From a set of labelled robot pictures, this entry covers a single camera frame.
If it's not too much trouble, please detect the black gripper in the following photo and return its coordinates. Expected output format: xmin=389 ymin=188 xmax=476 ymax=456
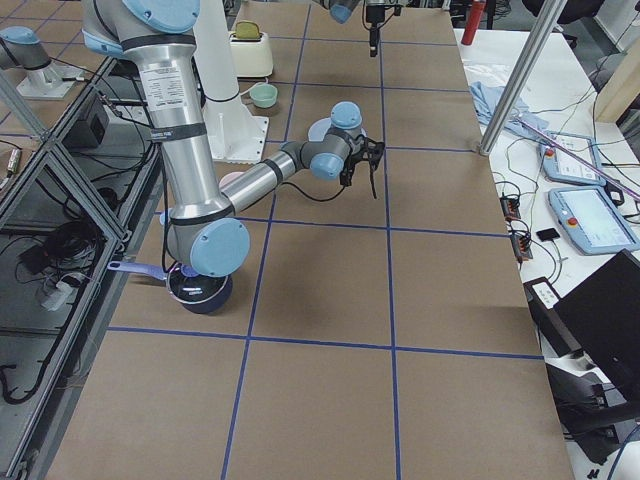
xmin=339 ymin=137 xmax=385 ymax=200
xmin=364 ymin=0 xmax=404 ymax=56

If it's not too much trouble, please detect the blue plate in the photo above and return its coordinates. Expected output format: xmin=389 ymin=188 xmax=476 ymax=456
xmin=307 ymin=117 xmax=367 ymax=144

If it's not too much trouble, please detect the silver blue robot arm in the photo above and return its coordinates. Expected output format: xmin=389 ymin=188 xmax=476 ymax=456
xmin=82 ymin=1 xmax=385 ymax=277
xmin=316 ymin=0 xmax=410 ymax=58

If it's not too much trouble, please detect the red bottle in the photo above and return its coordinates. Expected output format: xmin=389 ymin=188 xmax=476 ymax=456
xmin=461 ymin=0 xmax=486 ymax=46

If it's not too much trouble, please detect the cream toaster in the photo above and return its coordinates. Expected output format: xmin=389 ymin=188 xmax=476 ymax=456
xmin=229 ymin=20 xmax=274 ymax=78

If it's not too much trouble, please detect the green bowl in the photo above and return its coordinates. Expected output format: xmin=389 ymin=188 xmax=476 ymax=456
xmin=249 ymin=83 xmax=278 ymax=109

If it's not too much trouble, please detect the light blue cloth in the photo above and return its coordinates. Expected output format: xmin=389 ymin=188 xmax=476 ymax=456
xmin=469 ymin=81 xmax=549 ymax=140

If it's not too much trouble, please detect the pink bowl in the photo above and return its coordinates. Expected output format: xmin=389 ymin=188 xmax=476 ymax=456
xmin=219 ymin=171 xmax=243 ymax=188

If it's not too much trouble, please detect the far teach pendant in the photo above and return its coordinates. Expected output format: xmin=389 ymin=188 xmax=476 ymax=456
xmin=539 ymin=131 xmax=606 ymax=186

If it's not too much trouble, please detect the teach pendant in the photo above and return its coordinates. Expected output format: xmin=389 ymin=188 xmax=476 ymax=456
xmin=539 ymin=131 xmax=606 ymax=186
xmin=547 ymin=186 xmax=639 ymax=255

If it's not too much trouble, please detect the light blue cup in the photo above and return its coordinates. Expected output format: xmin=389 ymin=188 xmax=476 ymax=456
xmin=159 ymin=211 xmax=170 ymax=226

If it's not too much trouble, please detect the dark blue lidded pot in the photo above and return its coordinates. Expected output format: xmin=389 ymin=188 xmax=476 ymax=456
xmin=108 ymin=261 xmax=233 ymax=314

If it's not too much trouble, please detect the near teach pendant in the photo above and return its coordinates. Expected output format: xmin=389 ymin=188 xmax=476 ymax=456
xmin=547 ymin=186 xmax=639 ymax=255

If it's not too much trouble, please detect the black laptop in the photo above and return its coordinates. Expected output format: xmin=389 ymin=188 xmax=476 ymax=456
xmin=534 ymin=249 xmax=639 ymax=400

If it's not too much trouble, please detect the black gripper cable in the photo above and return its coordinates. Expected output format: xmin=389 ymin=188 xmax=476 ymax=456
xmin=279 ymin=169 xmax=351 ymax=203

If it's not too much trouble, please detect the white camera stand base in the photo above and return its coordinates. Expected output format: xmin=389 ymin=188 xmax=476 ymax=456
xmin=193 ymin=0 xmax=269 ymax=164

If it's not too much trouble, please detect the aluminium frame post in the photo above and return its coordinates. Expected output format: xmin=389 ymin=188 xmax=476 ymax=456
xmin=478 ymin=0 xmax=567 ymax=156

